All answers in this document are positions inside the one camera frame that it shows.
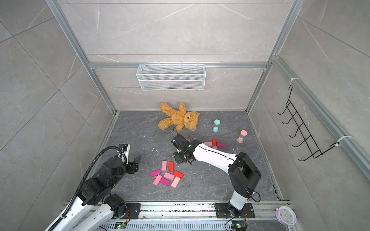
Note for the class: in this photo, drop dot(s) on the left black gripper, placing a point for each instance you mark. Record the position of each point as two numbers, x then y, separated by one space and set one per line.
134 166

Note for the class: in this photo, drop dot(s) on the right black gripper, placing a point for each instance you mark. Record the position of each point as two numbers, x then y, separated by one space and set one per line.
178 159

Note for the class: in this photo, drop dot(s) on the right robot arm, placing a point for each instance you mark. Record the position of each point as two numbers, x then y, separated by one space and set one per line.
244 174

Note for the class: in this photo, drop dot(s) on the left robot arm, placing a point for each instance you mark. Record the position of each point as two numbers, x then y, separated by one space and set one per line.
95 204

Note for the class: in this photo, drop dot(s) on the brown teddy bear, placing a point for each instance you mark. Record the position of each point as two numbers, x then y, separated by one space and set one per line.
180 118

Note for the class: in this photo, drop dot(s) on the teal sand timer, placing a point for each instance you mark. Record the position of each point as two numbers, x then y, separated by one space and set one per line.
216 125

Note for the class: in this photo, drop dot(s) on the pink sand timer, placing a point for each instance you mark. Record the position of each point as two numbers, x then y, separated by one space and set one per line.
242 135

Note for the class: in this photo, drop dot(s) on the lilac round clock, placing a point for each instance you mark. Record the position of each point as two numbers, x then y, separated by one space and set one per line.
285 216

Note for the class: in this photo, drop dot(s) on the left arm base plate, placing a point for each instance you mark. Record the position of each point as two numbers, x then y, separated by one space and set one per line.
130 210

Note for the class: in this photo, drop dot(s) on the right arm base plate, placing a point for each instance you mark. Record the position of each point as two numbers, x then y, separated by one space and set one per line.
226 210

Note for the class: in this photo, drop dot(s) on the white wire mesh basket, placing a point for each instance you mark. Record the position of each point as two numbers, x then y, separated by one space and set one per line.
171 76

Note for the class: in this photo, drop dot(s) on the black wire hook rack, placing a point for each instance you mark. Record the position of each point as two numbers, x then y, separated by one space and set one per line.
302 129

